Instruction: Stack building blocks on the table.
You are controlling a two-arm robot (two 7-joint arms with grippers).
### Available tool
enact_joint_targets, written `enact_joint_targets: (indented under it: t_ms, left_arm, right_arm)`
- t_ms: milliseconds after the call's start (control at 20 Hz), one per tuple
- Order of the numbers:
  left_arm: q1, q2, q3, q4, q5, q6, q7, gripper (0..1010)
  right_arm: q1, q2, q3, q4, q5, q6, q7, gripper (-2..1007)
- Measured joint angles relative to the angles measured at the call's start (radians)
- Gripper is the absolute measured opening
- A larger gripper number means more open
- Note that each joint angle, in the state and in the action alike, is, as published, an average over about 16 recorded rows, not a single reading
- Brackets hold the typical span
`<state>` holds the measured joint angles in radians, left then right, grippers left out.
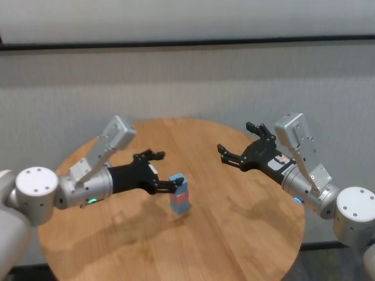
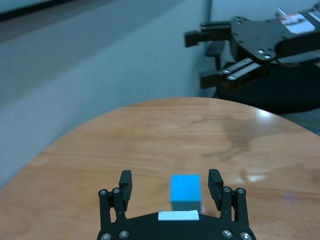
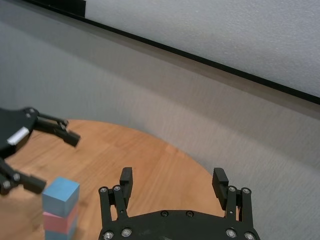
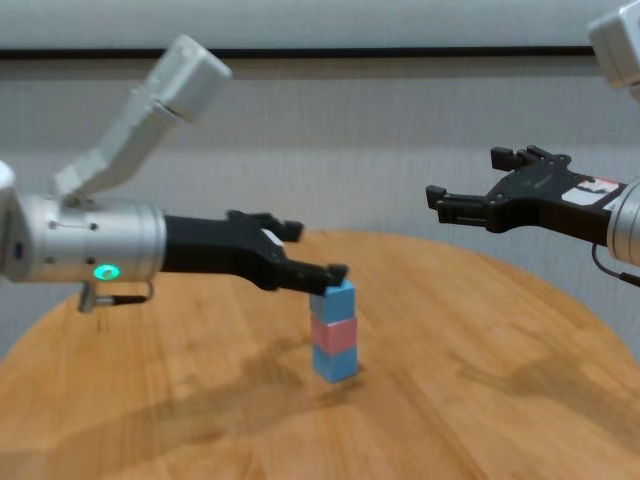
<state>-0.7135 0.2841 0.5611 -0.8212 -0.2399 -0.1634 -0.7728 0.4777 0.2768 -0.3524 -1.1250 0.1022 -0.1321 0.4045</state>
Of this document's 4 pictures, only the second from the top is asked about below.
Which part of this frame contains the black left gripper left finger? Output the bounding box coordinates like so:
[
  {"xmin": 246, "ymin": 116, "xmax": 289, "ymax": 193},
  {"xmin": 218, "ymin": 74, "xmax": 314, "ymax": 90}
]
[{"xmin": 97, "ymin": 169, "xmax": 133, "ymax": 227}]

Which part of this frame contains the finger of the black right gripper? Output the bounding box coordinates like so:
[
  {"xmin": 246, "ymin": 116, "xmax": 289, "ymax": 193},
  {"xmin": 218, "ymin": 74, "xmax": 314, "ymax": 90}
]
[
  {"xmin": 199, "ymin": 56, "xmax": 270, "ymax": 90},
  {"xmin": 184, "ymin": 21, "xmax": 234, "ymax": 48}
]

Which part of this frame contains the blue cube block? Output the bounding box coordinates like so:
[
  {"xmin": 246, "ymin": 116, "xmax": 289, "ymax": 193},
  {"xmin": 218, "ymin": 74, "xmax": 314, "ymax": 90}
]
[{"xmin": 169, "ymin": 173, "xmax": 202, "ymax": 212}]

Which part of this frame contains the black wall rail strip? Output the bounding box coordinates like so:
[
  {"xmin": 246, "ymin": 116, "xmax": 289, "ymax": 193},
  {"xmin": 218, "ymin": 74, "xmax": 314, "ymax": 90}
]
[{"xmin": 0, "ymin": 0, "xmax": 55, "ymax": 22}]

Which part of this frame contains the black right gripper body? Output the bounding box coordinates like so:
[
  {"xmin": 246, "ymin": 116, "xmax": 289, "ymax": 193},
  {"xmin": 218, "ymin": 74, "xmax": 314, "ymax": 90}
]
[{"xmin": 229, "ymin": 9, "xmax": 320, "ymax": 66}]

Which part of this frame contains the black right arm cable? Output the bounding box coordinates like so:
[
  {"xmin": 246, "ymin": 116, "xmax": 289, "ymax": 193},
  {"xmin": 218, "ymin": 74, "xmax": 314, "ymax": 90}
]
[{"xmin": 273, "ymin": 56, "xmax": 320, "ymax": 69}]

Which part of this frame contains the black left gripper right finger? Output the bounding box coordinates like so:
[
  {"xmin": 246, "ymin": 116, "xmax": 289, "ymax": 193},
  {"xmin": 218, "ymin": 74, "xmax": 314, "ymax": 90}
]
[{"xmin": 207, "ymin": 168, "xmax": 250, "ymax": 223}]

